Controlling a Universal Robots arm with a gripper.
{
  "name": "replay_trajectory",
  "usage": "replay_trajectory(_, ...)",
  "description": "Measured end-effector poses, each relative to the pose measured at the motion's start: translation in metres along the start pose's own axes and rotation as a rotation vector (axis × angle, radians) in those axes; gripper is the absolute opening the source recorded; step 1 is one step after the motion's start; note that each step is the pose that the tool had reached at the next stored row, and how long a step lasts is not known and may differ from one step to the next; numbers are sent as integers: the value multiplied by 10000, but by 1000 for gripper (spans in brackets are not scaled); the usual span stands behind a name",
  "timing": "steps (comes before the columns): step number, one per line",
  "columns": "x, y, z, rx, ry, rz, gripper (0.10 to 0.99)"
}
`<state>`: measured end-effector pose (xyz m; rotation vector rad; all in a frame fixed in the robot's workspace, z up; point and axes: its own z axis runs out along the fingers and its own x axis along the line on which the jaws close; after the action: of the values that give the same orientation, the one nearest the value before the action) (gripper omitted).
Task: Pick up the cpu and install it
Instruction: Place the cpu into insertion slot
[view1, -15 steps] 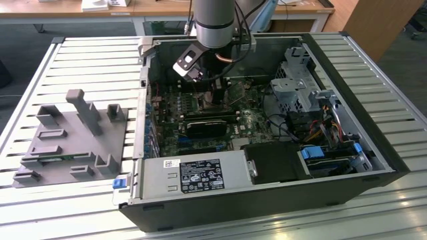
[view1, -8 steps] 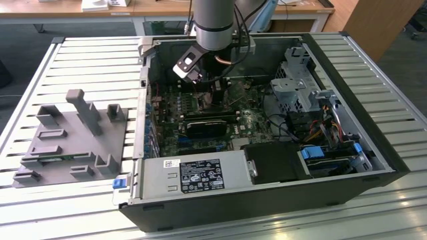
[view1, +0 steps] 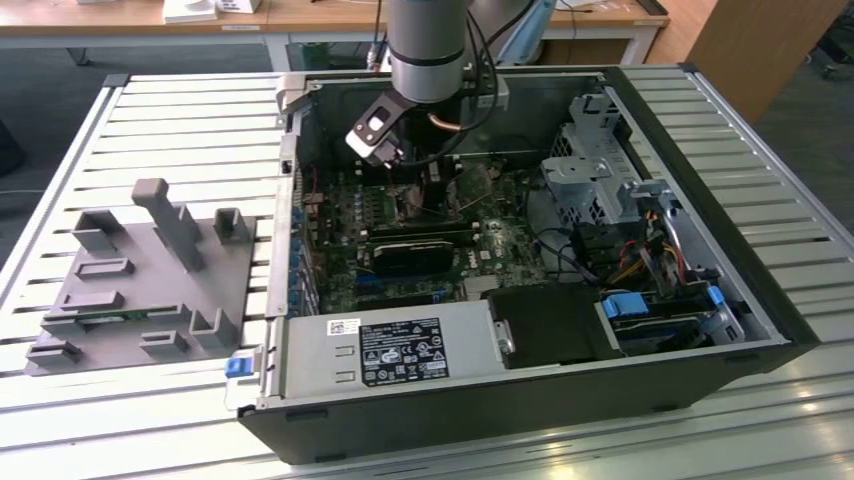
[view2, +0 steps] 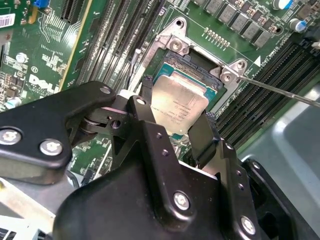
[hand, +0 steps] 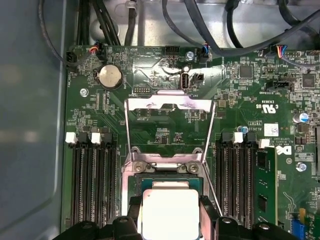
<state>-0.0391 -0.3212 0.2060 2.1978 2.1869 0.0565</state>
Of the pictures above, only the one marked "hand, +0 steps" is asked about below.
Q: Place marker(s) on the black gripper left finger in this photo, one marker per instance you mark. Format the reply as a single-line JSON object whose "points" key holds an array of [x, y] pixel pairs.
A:
{"points": [[120, 230]]}

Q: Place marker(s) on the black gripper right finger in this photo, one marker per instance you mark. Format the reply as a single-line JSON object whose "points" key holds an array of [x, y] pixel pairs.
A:
{"points": [[220, 230]]}

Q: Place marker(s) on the silver CPU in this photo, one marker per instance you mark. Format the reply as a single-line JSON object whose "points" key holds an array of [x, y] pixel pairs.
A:
{"points": [[170, 215]]}

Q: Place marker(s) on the metal socket cover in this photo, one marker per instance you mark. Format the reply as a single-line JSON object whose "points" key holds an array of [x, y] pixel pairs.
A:
{"points": [[140, 103]]}

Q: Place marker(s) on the CPU socket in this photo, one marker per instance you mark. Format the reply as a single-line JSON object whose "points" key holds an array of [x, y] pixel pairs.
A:
{"points": [[146, 183]]}

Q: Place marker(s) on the black RAM slot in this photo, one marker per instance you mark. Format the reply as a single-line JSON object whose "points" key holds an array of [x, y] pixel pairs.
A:
{"points": [[99, 187], [223, 175], [248, 187], [87, 187], [112, 187], [75, 187], [235, 187]]}

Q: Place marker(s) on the green RAM stick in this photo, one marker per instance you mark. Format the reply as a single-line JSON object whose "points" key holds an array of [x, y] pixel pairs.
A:
{"points": [[266, 187]]}

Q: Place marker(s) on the green motherboard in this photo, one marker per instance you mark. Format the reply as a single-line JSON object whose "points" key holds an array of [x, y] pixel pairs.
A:
{"points": [[232, 82]]}

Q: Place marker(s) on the silver USB port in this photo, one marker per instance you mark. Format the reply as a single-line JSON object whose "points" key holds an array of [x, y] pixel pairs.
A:
{"points": [[185, 80]]}

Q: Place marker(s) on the round coin cell battery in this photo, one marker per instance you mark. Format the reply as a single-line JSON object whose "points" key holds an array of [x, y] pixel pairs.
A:
{"points": [[110, 76]]}

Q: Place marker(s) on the black open PC case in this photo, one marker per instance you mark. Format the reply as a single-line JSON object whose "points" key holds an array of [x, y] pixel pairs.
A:
{"points": [[30, 100]]}

